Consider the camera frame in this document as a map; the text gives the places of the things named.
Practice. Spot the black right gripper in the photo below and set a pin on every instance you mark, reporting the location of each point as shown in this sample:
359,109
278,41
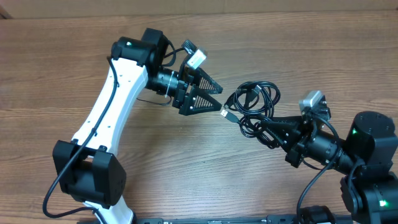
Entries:
291,129

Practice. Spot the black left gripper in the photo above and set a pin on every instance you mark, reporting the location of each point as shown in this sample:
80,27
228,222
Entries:
182,101

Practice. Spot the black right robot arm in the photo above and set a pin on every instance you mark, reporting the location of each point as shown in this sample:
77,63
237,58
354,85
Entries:
369,188

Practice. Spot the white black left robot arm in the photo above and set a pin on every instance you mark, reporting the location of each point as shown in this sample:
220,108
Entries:
87,166

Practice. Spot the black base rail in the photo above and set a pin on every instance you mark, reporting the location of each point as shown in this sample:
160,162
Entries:
270,219

